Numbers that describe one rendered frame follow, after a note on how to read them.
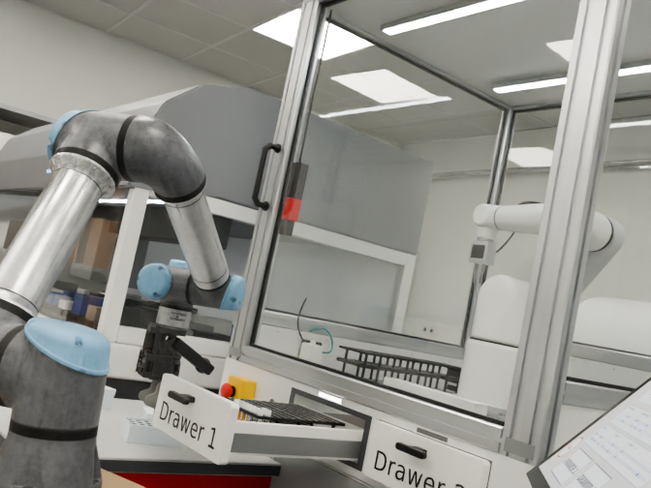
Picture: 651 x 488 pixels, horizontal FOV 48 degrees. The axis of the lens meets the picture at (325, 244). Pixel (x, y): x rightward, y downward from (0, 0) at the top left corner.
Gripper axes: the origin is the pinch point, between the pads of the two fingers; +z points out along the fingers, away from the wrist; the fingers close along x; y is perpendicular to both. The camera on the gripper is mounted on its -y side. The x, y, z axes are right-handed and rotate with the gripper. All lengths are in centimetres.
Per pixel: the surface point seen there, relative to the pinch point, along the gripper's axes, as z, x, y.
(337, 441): -5.7, 33.9, -27.0
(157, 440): 4.2, 5.0, 1.1
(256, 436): -5.5, 37.7, -7.6
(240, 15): -200, -268, -72
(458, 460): -10, 60, -37
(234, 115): -86, -59, -19
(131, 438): 4.4, 5.0, 6.8
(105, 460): 6.2, 18.8, 14.4
